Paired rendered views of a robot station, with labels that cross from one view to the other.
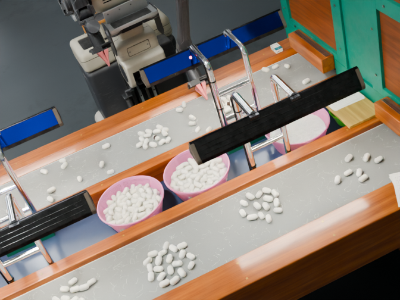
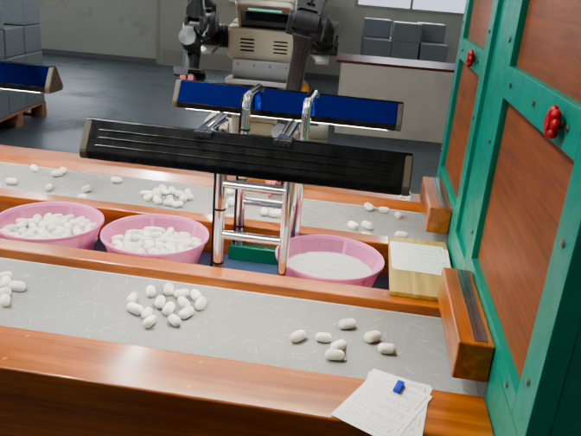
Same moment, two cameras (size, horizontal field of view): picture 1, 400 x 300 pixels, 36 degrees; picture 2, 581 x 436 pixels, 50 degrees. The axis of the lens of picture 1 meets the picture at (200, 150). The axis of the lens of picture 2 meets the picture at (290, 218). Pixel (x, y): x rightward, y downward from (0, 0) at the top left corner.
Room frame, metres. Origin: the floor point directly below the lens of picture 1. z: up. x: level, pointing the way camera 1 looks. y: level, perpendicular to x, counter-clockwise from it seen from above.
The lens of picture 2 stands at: (0.55, -0.69, 1.38)
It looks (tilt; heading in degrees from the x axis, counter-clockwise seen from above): 20 degrees down; 16
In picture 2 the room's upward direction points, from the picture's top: 5 degrees clockwise
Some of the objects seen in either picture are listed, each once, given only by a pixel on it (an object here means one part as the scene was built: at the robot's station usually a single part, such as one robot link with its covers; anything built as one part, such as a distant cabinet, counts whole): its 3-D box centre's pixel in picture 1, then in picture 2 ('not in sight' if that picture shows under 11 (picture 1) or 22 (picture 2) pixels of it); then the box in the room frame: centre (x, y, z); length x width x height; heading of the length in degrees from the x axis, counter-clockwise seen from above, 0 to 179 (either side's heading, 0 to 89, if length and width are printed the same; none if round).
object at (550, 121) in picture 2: not in sight; (554, 123); (1.43, -0.78, 1.24); 0.04 x 0.02 x 0.05; 10
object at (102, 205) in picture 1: (133, 208); (50, 236); (1.80, 0.31, 0.72); 0.27 x 0.27 x 0.10
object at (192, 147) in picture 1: (276, 112); (245, 153); (1.62, -0.28, 1.08); 0.62 x 0.08 x 0.07; 100
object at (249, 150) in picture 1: (274, 141); (245, 226); (1.70, -0.26, 0.90); 0.20 x 0.19 x 0.45; 100
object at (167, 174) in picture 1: (199, 177); (155, 250); (1.85, 0.04, 0.72); 0.27 x 0.27 x 0.10
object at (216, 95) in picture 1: (229, 91); (276, 174); (2.10, -0.19, 0.90); 0.20 x 0.19 x 0.45; 100
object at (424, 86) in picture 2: not in sight; (433, 100); (7.24, -0.17, 0.36); 2.09 x 0.67 x 0.72; 104
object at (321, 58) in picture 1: (311, 50); (434, 202); (2.31, -0.60, 0.83); 0.30 x 0.06 x 0.07; 10
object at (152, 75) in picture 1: (212, 46); (287, 103); (2.18, -0.18, 1.08); 0.62 x 0.08 x 0.07; 100
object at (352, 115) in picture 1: (343, 100); (419, 266); (1.97, -0.61, 0.77); 0.33 x 0.15 x 0.01; 10
